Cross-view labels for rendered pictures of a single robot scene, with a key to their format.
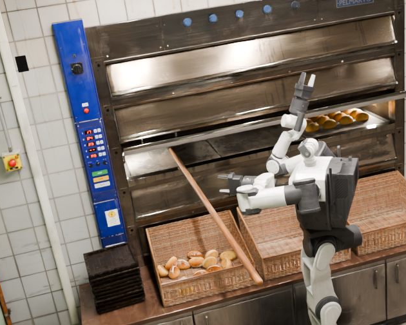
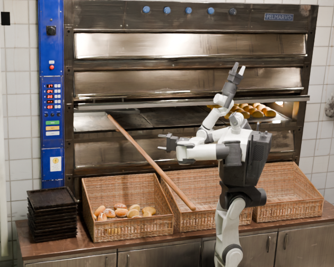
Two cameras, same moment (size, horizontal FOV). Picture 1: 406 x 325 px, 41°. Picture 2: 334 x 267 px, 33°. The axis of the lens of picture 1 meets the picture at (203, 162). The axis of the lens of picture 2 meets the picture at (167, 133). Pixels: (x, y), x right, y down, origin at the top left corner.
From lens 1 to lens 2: 0.79 m
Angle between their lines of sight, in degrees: 9
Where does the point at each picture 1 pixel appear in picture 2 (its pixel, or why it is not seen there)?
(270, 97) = (202, 82)
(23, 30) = not seen: outside the picture
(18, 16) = not seen: outside the picture
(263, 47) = (202, 41)
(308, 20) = (240, 25)
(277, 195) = (210, 149)
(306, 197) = (232, 153)
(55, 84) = (29, 40)
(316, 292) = (225, 239)
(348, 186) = (263, 151)
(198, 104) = (143, 79)
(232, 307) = (150, 250)
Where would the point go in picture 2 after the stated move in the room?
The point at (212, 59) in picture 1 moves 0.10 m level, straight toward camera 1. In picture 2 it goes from (160, 43) to (162, 45)
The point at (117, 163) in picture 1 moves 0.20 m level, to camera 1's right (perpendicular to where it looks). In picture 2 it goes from (68, 117) to (97, 117)
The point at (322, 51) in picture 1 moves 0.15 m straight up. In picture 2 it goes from (248, 53) to (250, 32)
